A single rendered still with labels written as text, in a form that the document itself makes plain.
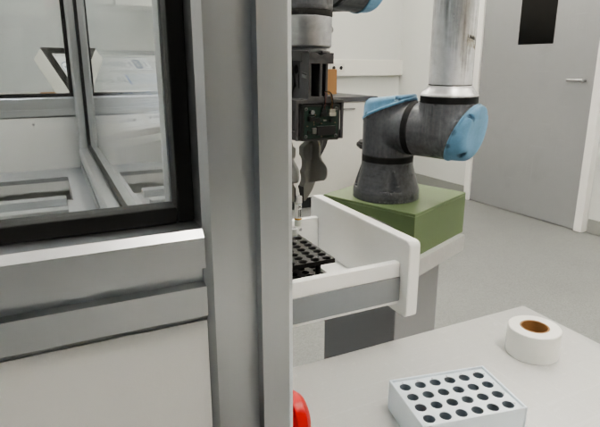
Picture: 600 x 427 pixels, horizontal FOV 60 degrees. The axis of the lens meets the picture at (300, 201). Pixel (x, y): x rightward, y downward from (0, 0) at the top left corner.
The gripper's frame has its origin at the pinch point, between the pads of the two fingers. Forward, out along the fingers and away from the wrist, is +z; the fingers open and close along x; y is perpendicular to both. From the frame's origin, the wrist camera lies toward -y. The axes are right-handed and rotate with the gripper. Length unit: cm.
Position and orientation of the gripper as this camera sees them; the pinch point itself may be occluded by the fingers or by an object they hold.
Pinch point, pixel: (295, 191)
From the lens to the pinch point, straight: 77.3
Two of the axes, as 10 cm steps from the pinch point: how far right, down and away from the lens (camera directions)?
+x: 9.0, -1.0, 4.2
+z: -0.1, 9.7, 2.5
